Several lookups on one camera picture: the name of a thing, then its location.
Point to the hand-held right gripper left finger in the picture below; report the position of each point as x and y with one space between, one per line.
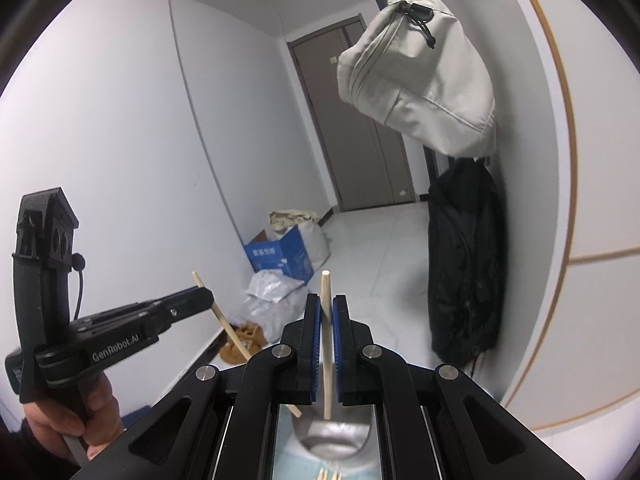
313 345

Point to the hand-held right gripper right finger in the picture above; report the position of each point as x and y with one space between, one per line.
340 345

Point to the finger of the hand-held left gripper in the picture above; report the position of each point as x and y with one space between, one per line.
187 302

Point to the grey chopstick holder cup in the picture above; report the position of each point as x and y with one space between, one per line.
332 435

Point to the person's left hand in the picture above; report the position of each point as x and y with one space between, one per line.
102 410

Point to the white plastic bag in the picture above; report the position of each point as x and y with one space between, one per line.
270 295

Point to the brown plush slippers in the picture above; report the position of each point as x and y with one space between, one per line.
245 342

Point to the blue cardboard box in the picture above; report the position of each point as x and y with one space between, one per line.
280 255

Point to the white sack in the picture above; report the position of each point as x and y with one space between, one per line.
310 240

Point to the checkered teal tablecloth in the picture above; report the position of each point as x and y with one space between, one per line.
300 467

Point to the black jacket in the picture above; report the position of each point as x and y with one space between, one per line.
465 260

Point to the brown door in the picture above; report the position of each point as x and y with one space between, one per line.
360 125

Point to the beige fabric bag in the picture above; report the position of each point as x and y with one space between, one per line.
425 75

